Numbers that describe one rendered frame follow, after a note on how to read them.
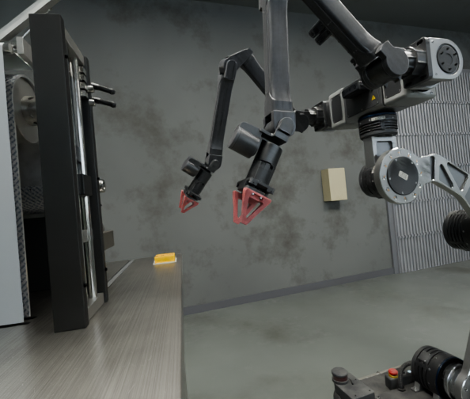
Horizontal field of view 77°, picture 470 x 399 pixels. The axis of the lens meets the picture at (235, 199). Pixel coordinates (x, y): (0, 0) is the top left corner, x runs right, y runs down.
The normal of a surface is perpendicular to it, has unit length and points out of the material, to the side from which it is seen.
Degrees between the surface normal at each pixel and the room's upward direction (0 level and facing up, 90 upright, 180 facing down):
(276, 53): 90
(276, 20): 90
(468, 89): 90
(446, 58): 90
